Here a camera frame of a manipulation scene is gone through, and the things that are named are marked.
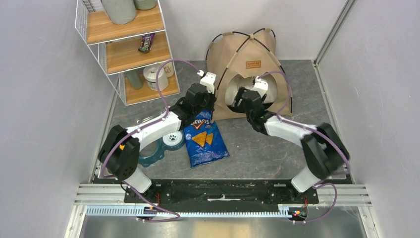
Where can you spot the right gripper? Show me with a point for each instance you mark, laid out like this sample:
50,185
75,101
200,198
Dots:
238,97

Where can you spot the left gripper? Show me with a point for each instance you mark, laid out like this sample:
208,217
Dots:
213,99

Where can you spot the white fluffy pet cushion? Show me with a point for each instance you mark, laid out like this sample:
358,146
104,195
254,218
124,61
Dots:
239,81

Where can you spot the blue Doritos chip bag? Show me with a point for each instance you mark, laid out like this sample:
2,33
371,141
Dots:
204,142

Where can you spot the tan pet tent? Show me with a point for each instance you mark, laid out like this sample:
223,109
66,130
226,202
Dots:
242,56

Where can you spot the clear plastic bottle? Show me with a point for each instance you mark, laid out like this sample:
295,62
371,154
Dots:
153,117

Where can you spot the black tent pole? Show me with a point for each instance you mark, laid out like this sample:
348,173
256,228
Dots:
262,42
235,52

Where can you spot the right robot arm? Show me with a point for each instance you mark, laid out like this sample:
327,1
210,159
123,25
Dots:
323,149

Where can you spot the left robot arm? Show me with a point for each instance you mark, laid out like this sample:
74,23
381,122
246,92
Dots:
119,153

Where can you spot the white ceramic mug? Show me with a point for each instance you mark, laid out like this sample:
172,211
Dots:
169,69

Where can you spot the green can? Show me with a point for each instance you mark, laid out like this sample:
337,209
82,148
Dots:
134,79

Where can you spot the brown candy bag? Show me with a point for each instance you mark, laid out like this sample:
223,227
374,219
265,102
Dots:
146,43

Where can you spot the grey felt basket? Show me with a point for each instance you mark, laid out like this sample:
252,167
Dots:
145,4
119,11

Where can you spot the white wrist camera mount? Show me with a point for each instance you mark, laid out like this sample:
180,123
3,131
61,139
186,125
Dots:
260,86

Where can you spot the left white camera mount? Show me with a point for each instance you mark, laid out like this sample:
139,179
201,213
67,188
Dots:
208,80

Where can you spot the white wire wooden shelf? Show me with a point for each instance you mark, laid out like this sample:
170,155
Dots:
115,47

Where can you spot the black mounting base plate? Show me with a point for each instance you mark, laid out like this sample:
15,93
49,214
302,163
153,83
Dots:
226,195

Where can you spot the aluminium corner rail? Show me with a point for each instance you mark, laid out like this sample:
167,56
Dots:
334,31

